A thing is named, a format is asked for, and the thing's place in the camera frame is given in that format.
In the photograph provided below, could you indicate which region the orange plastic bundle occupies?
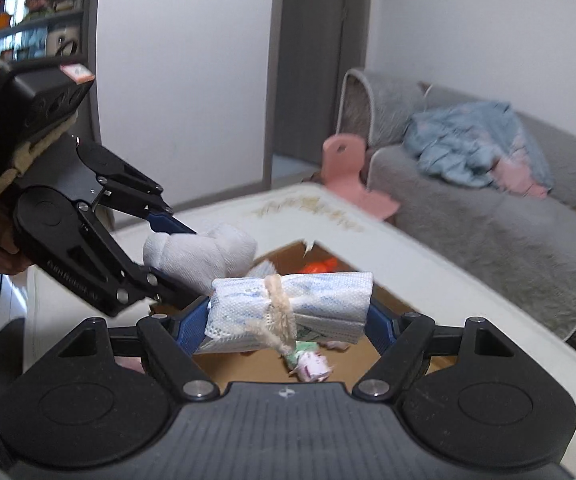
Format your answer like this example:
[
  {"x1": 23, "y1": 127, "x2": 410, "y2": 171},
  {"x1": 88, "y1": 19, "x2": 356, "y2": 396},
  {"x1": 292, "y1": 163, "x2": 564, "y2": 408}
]
[{"x1": 300, "y1": 257, "x2": 340, "y2": 274}]

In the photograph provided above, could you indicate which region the grey door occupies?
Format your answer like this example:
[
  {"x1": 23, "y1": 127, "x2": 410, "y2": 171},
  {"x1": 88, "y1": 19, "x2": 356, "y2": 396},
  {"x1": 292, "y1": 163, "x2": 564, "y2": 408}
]
[{"x1": 266, "y1": 0, "x2": 370, "y2": 184}]

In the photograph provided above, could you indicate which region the pink plastic stool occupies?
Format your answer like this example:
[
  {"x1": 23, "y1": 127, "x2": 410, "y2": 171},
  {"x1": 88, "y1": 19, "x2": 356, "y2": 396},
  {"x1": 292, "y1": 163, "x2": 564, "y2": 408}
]
[{"x1": 320, "y1": 133, "x2": 401, "y2": 220}]

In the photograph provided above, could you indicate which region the white fluffy sock bundle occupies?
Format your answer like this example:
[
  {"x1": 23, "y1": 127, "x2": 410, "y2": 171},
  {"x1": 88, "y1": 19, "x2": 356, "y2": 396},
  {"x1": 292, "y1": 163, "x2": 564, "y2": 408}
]
[{"x1": 143, "y1": 224, "x2": 257, "y2": 296}]

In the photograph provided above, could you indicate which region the white pink-print bundle green scrunchie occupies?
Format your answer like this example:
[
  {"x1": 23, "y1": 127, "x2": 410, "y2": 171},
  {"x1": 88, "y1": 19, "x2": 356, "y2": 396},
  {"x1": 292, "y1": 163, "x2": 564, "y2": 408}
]
[{"x1": 283, "y1": 341, "x2": 351, "y2": 382}]

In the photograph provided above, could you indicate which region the white towel bundle beige tie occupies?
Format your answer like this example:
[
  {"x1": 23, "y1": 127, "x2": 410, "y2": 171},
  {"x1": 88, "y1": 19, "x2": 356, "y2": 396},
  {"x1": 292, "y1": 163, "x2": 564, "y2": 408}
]
[{"x1": 199, "y1": 272, "x2": 373, "y2": 356}]

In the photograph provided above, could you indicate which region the light blue blanket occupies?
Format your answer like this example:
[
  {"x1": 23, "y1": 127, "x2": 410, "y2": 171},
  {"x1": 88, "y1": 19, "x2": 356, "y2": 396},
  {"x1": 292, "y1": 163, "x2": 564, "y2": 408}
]
[{"x1": 403, "y1": 101, "x2": 554, "y2": 193}]

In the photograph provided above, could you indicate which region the pink clothing on sofa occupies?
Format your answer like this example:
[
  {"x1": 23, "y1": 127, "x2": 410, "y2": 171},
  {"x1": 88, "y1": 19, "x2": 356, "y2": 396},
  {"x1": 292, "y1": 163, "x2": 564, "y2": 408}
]
[{"x1": 490, "y1": 136, "x2": 548, "y2": 200}]

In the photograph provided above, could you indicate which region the grey shelf cabinet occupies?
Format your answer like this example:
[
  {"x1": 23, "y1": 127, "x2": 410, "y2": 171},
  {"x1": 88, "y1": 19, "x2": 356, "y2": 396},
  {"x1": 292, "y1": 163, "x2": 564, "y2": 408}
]
[{"x1": 0, "y1": 0, "x2": 105, "y2": 146}]

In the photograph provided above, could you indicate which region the grey sofa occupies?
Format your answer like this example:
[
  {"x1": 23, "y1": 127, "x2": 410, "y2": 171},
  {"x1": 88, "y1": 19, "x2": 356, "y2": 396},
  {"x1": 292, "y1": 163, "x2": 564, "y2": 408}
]
[{"x1": 337, "y1": 68, "x2": 576, "y2": 344}]

